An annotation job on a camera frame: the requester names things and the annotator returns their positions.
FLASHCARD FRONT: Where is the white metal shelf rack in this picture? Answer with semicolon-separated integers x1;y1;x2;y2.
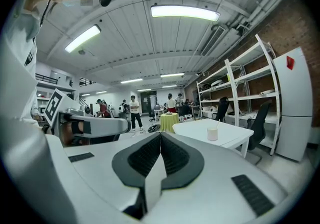
196;67;241;124
224;34;283;157

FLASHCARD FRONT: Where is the pale striped button shirt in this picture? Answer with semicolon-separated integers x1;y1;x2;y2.
0;10;42;129

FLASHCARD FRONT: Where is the black office chair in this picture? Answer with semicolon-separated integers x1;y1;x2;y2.
246;101;273;166
215;96;229;123

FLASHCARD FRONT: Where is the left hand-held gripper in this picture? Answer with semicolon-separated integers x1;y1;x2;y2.
44;87;132;144

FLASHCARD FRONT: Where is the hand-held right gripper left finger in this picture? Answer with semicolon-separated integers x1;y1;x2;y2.
44;132;163;224

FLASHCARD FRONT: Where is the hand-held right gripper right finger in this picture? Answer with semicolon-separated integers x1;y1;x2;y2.
147;132;288;224

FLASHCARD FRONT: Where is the yellow-green covered round table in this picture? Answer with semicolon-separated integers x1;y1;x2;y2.
159;112;180;134

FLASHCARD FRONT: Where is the red sticker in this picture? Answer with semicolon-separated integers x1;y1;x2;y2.
286;55;296;71

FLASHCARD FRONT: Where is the white paper roll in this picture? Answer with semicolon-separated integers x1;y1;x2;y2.
258;89;276;97

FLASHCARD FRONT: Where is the black railing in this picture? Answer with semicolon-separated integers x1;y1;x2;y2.
35;73;59;85

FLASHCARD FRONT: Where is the dark double door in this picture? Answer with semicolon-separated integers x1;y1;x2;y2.
140;91;158;114

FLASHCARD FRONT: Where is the person's left hand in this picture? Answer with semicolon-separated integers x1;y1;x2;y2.
61;120;86;145

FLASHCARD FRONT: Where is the ceiling air vent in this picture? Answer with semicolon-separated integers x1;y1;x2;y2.
201;25;227;58

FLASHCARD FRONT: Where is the tall two-door refrigerator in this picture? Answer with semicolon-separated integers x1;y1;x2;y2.
272;46;315;163

